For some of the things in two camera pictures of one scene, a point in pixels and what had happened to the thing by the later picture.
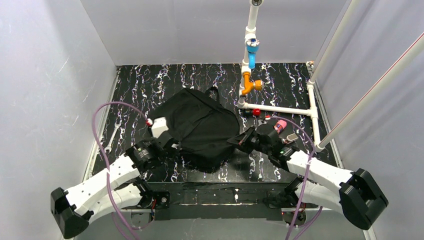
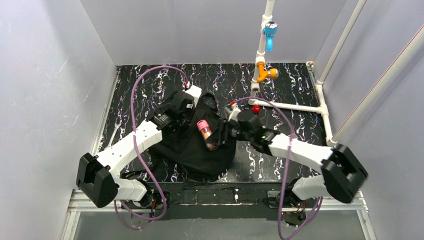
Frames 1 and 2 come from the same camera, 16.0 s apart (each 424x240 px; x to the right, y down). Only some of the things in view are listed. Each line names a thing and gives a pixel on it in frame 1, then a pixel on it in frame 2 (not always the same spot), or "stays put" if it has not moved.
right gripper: (245, 138) to (226, 131)
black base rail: (215, 200) stays put
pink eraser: (280, 125) to (204, 127)
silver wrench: (109, 147) stays put
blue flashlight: (252, 46) to (270, 30)
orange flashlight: (249, 86) to (272, 73)
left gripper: (170, 142) to (185, 100)
